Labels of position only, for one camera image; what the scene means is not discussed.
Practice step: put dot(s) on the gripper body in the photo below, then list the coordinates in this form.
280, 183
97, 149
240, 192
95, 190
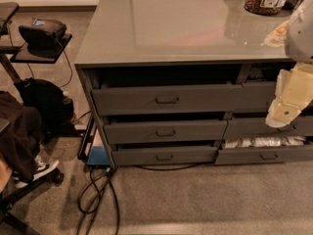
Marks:
300, 33

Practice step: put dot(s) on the grey drawer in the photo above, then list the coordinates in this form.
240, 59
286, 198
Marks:
164, 155
166, 99
258, 90
256, 127
165, 131
265, 155

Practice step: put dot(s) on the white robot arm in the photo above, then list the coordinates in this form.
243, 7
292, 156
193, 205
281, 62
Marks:
299, 34

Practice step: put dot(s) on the grey drawer cabinet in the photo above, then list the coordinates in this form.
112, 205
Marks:
141, 43

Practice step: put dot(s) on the blue box on floor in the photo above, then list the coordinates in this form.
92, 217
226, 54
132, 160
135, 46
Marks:
97, 154

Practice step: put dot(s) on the black backpack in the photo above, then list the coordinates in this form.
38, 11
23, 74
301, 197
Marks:
55, 108

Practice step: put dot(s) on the black chair caster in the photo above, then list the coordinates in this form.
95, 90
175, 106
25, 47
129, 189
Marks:
57, 178

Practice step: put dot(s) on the black device on tray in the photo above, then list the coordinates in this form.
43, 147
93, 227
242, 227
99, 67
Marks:
42, 33

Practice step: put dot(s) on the white black sneaker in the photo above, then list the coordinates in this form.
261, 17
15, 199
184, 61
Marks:
42, 170

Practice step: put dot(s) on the person's dark trouser leg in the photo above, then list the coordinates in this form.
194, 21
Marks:
20, 143

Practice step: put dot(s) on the black tray stand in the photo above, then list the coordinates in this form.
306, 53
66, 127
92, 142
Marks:
30, 55

